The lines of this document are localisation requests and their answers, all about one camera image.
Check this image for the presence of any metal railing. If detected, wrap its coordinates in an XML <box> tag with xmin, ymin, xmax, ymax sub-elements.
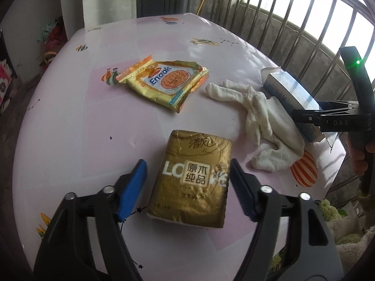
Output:
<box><xmin>187</xmin><ymin>0</ymin><xmax>375</xmax><ymax>182</ymax></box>

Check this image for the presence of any white cloth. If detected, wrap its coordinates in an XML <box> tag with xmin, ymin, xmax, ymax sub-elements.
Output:
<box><xmin>204</xmin><ymin>79</ymin><xmax>306</xmax><ymax>173</ymax></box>

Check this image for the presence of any gold tissue pack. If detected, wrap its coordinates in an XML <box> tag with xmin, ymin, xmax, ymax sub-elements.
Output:
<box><xmin>146</xmin><ymin>129</ymin><xmax>233</xmax><ymax>229</ymax></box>

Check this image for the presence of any blue and white carton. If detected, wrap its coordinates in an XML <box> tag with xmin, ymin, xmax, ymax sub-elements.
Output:
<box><xmin>261</xmin><ymin>67</ymin><xmax>342</xmax><ymax>150</ymax></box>

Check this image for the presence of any pink patterned tablecloth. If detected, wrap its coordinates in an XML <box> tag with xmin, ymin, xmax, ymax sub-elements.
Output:
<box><xmin>12</xmin><ymin>12</ymin><xmax>345</xmax><ymax>273</ymax></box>

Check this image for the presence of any pink floral box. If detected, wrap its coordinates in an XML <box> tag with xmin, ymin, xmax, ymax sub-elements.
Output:
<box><xmin>0</xmin><ymin>60</ymin><xmax>14</xmax><ymax>112</ymax></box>

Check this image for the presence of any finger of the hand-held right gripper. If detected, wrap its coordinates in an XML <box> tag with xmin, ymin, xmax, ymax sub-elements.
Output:
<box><xmin>318</xmin><ymin>100</ymin><xmax>359</xmax><ymax>110</ymax></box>
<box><xmin>293</xmin><ymin>109</ymin><xmax>323</xmax><ymax>126</ymax></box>

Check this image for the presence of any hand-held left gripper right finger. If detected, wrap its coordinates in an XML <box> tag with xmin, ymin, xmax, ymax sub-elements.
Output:
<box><xmin>230</xmin><ymin>158</ymin><xmax>340</xmax><ymax>281</ymax></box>

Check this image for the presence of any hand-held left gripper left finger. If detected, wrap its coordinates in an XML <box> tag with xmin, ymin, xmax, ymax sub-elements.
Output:
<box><xmin>34</xmin><ymin>159</ymin><xmax>147</xmax><ymax>281</ymax></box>

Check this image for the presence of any person's right hand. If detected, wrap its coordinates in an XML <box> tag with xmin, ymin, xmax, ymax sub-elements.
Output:
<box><xmin>347</xmin><ymin>142</ymin><xmax>367</xmax><ymax>177</ymax></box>

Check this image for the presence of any green and white fluffy blanket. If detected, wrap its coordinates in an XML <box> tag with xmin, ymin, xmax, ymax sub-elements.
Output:
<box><xmin>270</xmin><ymin>193</ymin><xmax>375</xmax><ymax>281</ymax></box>

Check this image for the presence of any yellow snack wrapper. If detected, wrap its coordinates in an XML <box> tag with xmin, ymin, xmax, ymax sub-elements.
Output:
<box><xmin>117</xmin><ymin>54</ymin><xmax>210</xmax><ymax>113</ymax></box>

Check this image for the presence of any colourful cloth bundle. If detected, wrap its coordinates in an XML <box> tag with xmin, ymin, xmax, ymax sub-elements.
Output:
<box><xmin>37</xmin><ymin>16</ymin><xmax>68</xmax><ymax>68</ymax></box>

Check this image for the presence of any white curtain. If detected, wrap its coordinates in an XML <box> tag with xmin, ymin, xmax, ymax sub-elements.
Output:
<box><xmin>60</xmin><ymin>0</ymin><xmax>138</xmax><ymax>41</ymax></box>

